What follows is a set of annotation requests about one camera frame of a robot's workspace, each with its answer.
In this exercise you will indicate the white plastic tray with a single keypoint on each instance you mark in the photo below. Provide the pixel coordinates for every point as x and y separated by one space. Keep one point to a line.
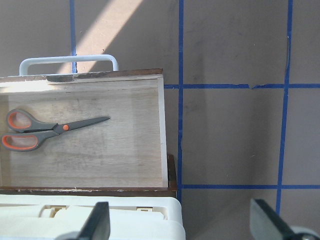
59 217

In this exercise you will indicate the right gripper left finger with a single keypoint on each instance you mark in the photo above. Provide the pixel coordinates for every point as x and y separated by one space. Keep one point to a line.
98 225

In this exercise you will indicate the grey orange scissors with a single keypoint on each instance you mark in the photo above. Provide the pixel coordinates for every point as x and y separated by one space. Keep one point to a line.
30 133

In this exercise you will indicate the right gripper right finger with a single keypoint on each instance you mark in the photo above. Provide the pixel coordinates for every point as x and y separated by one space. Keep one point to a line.
266 224

